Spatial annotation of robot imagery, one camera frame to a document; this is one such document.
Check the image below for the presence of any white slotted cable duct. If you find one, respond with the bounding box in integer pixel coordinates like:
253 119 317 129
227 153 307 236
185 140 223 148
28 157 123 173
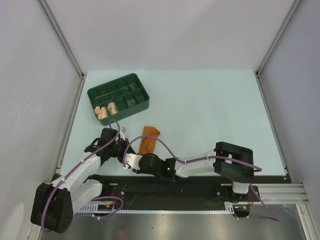
74 201 248 215

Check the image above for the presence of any orange brown underwear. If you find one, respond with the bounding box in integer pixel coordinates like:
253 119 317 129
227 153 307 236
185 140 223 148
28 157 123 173
138 126 161 155

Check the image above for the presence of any peach boxer underwear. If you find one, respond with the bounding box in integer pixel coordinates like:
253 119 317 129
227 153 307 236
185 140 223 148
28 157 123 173
94 106 109 120

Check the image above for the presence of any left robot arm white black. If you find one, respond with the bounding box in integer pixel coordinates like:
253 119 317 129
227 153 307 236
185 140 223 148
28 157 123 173
30 127 127 234

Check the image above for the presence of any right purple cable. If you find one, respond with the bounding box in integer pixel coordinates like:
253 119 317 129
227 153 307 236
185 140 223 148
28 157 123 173
122 134 280 223

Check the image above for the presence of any aluminium frame post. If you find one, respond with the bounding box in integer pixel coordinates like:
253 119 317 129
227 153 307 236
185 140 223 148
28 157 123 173
256 0 303 76
37 0 87 78

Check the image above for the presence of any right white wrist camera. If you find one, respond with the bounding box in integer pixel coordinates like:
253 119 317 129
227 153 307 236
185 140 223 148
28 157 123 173
124 153 143 169

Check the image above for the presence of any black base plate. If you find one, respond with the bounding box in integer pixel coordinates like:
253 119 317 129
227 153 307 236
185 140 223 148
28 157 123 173
96 174 259 211

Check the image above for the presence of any right aluminium frame post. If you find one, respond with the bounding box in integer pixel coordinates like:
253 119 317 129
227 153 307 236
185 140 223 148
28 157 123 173
256 0 303 76

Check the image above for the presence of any left aluminium frame post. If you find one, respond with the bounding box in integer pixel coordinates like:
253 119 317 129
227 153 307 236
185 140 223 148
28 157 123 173
37 0 87 78

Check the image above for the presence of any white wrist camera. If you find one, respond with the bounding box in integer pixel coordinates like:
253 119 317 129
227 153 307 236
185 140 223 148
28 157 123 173
118 127 127 141
124 153 143 169

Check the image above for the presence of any beige navy-trimmed underwear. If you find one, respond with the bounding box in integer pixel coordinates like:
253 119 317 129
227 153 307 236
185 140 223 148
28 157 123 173
106 101 119 116

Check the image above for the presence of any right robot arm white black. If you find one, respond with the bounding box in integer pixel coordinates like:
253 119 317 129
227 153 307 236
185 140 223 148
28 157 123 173
125 141 259 201

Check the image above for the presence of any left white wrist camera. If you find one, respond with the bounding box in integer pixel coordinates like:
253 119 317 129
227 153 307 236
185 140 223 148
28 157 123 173
118 127 127 141

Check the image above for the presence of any green compartment tray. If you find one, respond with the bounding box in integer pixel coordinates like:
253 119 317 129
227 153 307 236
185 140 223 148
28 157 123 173
87 73 150 126

